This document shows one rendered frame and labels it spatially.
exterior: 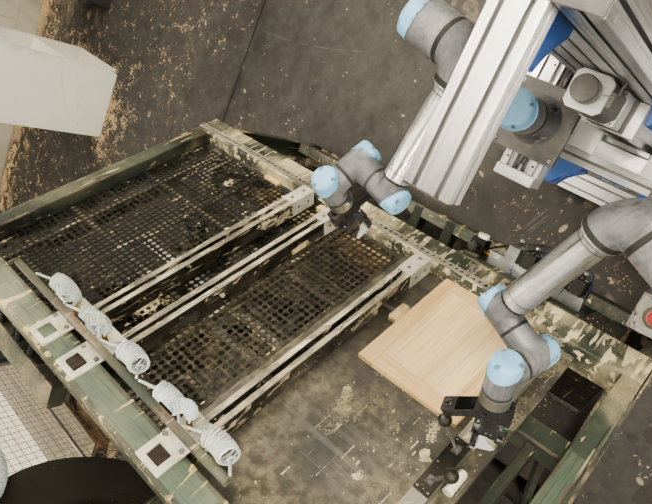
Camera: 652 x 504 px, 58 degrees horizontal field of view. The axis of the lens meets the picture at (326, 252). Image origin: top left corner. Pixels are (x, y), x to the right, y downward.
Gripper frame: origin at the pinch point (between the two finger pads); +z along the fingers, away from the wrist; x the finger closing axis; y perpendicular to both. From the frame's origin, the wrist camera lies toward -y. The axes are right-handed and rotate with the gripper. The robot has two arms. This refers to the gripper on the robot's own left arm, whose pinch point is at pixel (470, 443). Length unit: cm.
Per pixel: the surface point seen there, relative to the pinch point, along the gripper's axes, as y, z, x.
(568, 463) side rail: 25.3, 7.2, 9.5
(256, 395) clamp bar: -60, 5, -7
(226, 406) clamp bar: -66, 5, -14
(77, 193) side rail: -180, 9, 54
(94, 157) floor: -357, 134, 225
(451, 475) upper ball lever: -2.3, -3.5, -12.8
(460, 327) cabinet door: -13, 11, 48
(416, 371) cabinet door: -21.1, 10.6, 24.5
